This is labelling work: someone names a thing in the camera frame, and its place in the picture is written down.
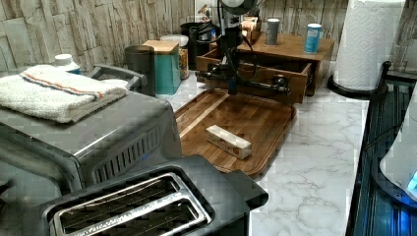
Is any white appliance at right edge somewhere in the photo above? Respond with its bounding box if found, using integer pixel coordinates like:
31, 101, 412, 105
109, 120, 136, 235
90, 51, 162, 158
380, 89, 417, 201

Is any white striped folded towel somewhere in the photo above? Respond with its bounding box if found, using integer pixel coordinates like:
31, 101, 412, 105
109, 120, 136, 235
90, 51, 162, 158
0, 65, 127, 123

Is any white paper towel roll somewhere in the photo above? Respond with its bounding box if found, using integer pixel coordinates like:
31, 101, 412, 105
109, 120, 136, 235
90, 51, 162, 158
334, 0, 406, 87

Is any stainless steel toaster oven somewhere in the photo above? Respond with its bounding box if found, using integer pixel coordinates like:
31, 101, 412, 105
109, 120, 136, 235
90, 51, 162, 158
1, 66, 181, 236

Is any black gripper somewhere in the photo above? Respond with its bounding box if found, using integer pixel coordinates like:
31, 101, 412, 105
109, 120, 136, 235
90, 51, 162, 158
207, 62, 239, 83

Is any black coffee maker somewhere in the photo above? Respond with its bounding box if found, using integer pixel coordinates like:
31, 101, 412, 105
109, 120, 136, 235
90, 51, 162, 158
180, 22, 217, 71

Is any white butter box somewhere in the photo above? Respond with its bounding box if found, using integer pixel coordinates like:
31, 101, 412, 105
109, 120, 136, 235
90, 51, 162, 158
205, 125, 252, 159

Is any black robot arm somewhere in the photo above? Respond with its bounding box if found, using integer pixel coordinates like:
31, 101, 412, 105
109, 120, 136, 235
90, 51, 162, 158
208, 0, 257, 85

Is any teal canister with wooden lid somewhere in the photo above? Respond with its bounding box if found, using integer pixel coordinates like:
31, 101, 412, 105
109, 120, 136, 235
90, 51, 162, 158
145, 40, 181, 95

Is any glass jar with white lid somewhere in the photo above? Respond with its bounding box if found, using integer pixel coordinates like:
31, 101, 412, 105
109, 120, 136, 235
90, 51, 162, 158
161, 34, 189, 80

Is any black two-slot toaster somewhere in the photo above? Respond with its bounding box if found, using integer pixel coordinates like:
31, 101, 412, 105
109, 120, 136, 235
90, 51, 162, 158
23, 155, 268, 236

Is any grey shaker can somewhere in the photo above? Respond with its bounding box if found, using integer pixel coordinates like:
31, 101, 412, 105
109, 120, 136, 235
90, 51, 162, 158
265, 18, 279, 45

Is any wooden drawer with black handle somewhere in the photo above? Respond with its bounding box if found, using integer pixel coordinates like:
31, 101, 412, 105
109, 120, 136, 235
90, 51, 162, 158
196, 49, 315, 104

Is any black paper towel holder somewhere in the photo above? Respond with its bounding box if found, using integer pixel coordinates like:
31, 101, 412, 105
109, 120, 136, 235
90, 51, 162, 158
327, 61, 391, 100

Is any blue shaker can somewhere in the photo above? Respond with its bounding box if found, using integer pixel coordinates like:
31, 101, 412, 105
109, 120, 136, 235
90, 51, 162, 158
304, 24, 322, 53

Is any small wooden box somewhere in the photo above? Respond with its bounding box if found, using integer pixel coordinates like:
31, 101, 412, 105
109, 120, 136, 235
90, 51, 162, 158
241, 17, 262, 44

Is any wooden cutting board tray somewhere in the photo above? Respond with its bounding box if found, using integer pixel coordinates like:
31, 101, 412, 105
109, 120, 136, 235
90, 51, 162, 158
175, 88, 296, 177

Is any dark dish rack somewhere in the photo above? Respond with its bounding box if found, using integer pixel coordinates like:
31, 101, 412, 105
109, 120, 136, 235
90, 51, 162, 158
345, 70, 417, 236

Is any white plastic bottle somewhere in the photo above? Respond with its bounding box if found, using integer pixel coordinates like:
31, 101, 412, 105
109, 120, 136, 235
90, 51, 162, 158
54, 54, 82, 75

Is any wooden drawer cabinet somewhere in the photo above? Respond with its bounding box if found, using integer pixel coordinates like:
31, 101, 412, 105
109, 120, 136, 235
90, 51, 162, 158
209, 33, 334, 98

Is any dark grey cylindrical canister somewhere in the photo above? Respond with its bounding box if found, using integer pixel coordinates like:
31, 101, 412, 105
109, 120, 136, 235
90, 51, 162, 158
125, 45, 155, 96

